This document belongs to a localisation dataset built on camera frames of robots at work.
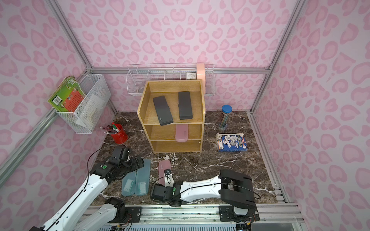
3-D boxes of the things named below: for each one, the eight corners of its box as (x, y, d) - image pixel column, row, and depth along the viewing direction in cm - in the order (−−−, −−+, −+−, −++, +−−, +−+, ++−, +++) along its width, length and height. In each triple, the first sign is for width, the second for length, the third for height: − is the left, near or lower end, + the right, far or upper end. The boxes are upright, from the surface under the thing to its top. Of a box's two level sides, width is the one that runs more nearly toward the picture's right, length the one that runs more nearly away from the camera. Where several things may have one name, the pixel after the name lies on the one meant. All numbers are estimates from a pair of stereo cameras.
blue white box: (218, 151, 98) (218, 149, 96) (215, 136, 107) (216, 133, 104) (247, 151, 98) (248, 149, 96) (242, 136, 107) (243, 133, 104)
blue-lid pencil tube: (219, 130, 110) (223, 112, 95) (217, 123, 115) (222, 104, 99) (227, 130, 110) (233, 112, 95) (226, 123, 115) (231, 104, 99)
